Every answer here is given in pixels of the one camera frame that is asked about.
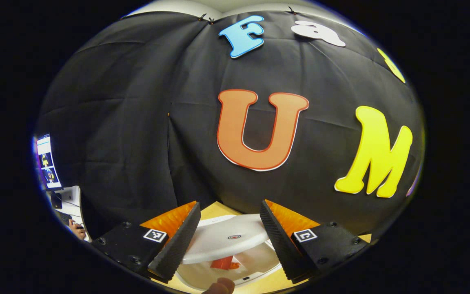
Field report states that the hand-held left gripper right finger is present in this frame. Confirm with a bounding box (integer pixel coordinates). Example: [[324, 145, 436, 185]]
[[259, 199, 371, 283]]

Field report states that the white desktop garbage bin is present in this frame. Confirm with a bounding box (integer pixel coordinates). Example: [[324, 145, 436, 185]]
[[175, 214, 282, 291]]

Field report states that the black backdrop cloth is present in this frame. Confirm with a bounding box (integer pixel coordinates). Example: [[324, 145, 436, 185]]
[[35, 10, 425, 245]]

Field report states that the red pop can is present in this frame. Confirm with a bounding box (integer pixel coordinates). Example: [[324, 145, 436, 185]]
[[211, 256, 233, 270]]

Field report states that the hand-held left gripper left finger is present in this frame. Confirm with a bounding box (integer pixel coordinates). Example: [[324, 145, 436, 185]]
[[91, 201, 202, 282]]

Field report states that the black keyboard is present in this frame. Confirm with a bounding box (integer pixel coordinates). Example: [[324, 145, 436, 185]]
[[55, 210, 74, 226]]

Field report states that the computer monitor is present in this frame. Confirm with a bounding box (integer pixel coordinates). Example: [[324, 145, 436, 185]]
[[35, 134, 63, 192]]

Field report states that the white side desk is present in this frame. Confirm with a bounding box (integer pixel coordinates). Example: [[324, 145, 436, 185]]
[[49, 186, 91, 241]]

